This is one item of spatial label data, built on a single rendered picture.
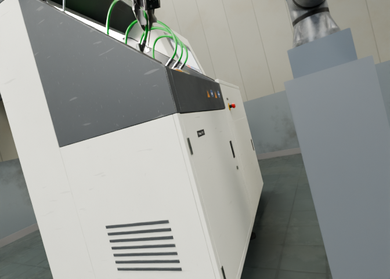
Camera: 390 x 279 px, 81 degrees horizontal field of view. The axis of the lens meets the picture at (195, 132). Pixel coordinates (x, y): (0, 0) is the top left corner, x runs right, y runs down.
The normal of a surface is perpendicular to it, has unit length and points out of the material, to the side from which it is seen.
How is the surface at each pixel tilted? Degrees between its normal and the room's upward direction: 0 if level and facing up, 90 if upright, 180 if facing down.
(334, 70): 90
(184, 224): 90
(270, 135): 90
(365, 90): 90
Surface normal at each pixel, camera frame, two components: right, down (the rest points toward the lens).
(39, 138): -0.36, 0.12
